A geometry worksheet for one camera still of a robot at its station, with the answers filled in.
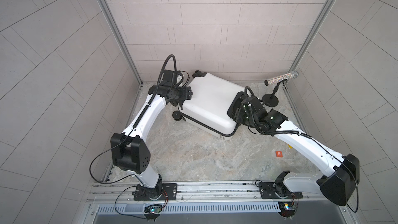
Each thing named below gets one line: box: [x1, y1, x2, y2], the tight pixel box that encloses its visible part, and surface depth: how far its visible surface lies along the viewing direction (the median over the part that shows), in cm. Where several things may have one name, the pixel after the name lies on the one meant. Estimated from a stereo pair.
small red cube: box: [275, 150, 283, 158], surface depth 84 cm
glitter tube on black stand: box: [262, 70, 299, 108], surface depth 93 cm
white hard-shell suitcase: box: [172, 71, 247, 139], surface depth 82 cm
